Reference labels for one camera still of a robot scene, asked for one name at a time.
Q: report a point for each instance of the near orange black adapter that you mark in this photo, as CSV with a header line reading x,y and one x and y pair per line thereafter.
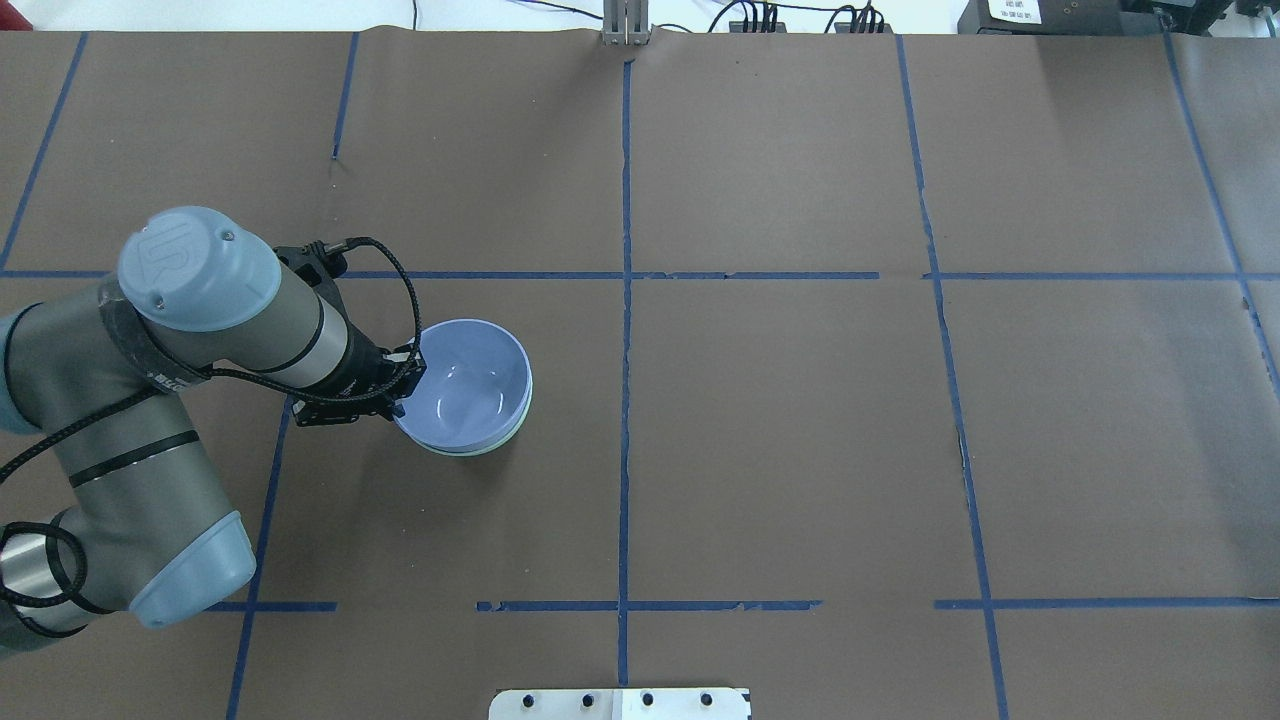
x,y
857,20

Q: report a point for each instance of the blue bowl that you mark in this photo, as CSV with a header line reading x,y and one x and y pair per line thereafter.
x,y
473,361

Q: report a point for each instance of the far orange black adapter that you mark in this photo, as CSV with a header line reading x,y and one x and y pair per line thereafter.
x,y
757,19

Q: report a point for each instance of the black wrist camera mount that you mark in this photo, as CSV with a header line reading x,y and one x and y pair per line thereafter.
x,y
319,265

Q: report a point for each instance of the orange black adapter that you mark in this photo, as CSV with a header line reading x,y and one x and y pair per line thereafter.
x,y
757,19
857,20

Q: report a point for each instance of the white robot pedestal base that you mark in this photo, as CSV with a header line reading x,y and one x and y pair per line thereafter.
x,y
623,703

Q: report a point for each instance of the aluminium frame post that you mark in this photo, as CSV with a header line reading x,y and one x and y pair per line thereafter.
x,y
626,23

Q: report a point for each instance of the black computer box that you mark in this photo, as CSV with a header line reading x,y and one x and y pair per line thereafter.
x,y
1089,18

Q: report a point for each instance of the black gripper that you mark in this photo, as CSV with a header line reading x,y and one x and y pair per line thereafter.
x,y
366,371

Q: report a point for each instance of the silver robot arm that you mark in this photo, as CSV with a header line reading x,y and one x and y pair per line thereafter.
x,y
98,376

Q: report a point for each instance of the green bowl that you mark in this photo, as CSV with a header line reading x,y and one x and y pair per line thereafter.
x,y
460,430

